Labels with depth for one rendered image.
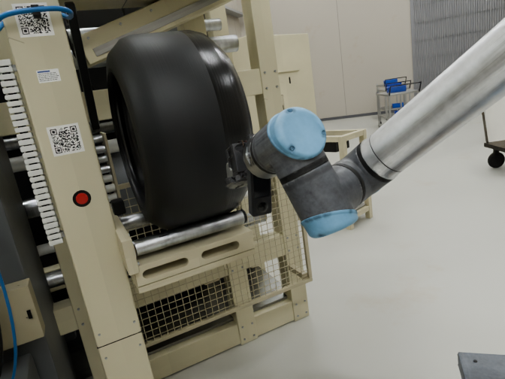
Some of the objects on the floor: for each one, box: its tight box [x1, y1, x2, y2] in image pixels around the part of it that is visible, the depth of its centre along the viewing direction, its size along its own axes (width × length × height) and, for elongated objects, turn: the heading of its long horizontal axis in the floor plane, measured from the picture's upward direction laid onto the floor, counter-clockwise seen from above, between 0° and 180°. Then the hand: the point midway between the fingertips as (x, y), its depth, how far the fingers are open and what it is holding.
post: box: [0, 0, 154, 379], centre depth 106 cm, size 13×13×250 cm
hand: (234, 186), depth 95 cm, fingers closed
